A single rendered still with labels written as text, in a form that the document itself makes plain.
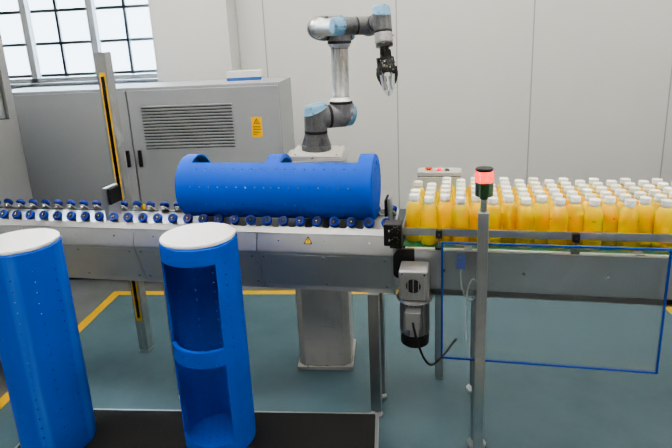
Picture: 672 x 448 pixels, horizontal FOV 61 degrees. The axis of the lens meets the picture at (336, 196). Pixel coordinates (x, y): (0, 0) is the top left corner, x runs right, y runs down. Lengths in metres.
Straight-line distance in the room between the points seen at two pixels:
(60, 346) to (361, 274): 1.22
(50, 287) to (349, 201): 1.19
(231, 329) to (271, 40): 3.44
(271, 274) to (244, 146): 1.62
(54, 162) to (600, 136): 4.46
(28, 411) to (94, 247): 0.77
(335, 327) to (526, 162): 2.89
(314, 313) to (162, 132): 1.84
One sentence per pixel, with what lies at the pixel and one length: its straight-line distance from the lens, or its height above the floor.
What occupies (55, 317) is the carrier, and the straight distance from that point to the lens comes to 2.44.
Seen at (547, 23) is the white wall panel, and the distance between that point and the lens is 5.30.
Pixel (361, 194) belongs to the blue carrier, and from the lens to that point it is 2.32.
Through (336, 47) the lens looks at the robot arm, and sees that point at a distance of 2.85.
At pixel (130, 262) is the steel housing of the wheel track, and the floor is 0.74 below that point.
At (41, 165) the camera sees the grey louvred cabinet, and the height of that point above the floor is 0.92.
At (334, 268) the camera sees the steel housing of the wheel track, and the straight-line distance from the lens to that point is 2.49.
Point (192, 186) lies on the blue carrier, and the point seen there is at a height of 1.12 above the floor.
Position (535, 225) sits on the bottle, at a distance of 2.34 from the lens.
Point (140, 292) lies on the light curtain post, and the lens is 3.46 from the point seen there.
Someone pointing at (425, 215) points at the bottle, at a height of 1.03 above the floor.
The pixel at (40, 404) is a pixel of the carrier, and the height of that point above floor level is 0.41.
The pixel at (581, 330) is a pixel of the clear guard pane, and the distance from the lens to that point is 2.39.
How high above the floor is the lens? 1.71
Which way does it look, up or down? 15 degrees down
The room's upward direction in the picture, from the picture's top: 3 degrees counter-clockwise
